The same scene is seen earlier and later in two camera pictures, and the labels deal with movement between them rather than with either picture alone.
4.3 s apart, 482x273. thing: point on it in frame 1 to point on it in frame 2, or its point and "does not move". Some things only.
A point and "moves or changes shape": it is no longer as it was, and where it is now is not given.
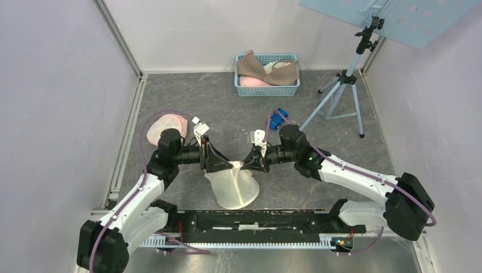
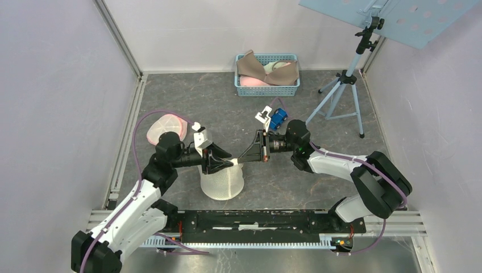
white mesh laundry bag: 234,187 moves or changes shape
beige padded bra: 286,74 does not move
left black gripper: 212,160 does not move
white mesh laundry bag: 165,121 does not move
